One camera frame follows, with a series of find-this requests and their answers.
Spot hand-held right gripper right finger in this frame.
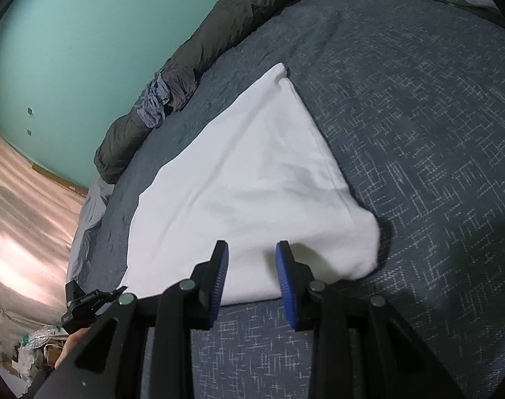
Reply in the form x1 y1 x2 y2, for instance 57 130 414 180
275 240 465 399

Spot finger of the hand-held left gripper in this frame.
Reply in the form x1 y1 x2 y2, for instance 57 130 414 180
95 285 129 304

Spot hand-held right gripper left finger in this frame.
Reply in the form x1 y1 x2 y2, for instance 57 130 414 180
34 240 229 399

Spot white long-sleeve shirt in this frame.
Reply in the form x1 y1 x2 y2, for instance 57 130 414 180
122 62 383 307

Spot person's left forearm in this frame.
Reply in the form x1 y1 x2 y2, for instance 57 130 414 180
23 365 59 396

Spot person's left hand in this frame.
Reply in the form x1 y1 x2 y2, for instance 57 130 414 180
54 327 92 370

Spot cardboard box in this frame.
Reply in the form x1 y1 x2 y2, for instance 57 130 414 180
42 342 65 367

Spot clear plastic bag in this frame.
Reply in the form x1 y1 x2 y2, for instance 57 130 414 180
15 325 69 380

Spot light grey sheet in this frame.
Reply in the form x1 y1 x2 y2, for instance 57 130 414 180
67 174 115 284

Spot pink curtain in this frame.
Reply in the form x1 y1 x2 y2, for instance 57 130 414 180
0 128 90 335

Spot bed with blue patterned sheet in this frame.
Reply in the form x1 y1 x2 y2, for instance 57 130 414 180
65 0 505 399

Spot blue checked cloth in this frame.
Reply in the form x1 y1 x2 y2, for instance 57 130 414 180
135 72 173 130

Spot grey crumpled garment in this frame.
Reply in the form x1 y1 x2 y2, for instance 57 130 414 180
164 66 202 113

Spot dark grey rolled duvet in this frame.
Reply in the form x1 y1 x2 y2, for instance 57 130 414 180
93 0 345 184

